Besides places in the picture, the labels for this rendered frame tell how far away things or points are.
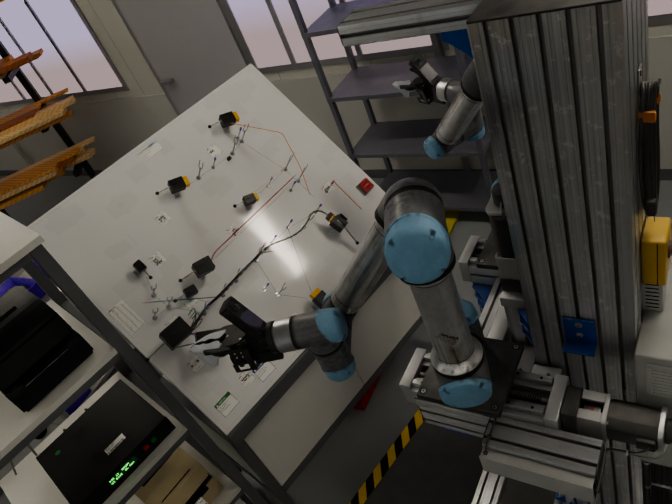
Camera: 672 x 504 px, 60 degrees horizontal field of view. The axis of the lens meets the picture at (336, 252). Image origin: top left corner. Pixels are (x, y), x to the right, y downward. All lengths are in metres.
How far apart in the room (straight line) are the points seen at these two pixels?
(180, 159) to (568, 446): 1.71
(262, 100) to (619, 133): 1.75
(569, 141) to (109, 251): 1.64
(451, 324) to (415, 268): 0.20
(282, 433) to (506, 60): 1.71
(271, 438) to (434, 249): 1.48
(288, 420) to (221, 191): 0.94
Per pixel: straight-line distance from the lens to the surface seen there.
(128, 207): 2.31
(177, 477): 2.22
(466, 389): 1.31
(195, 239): 2.27
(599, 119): 1.13
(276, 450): 2.40
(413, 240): 1.01
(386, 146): 3.81
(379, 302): 2.53
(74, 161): 6.16
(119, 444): 2.02
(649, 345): 1.51
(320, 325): 1.22
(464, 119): 1.70
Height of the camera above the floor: 2.41
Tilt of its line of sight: 37 degrees down
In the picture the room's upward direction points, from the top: 25 degrees counter-clockwise
